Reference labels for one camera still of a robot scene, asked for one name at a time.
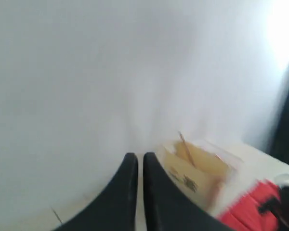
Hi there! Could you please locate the open cardboard box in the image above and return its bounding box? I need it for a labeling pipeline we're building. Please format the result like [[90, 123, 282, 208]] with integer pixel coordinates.
[[156, 134, 243, 211]]

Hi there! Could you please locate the red bag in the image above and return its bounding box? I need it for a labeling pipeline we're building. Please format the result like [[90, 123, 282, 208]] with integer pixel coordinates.
[[218, 180, 279, 231]]

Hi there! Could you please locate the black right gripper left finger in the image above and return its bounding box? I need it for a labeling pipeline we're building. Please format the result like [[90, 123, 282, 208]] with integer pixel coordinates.
[[56, 153, 138, 231]]

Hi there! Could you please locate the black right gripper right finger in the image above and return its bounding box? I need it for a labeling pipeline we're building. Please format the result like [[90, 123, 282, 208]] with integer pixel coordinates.
[[143, 153, 231, 231]]

